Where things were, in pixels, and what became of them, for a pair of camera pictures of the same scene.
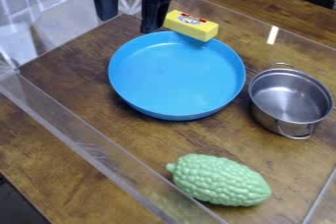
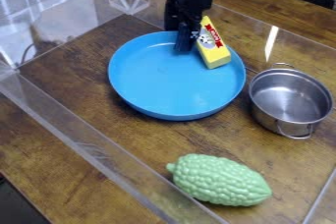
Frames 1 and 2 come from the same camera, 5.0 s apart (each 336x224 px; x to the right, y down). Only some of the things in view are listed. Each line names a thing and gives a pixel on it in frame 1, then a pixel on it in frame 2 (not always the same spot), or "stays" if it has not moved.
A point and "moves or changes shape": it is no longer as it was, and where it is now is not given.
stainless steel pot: [290, 100] stays
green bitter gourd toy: [218, 181] stays
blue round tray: [170, 77] stays
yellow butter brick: [199, 28] moves or changes shape
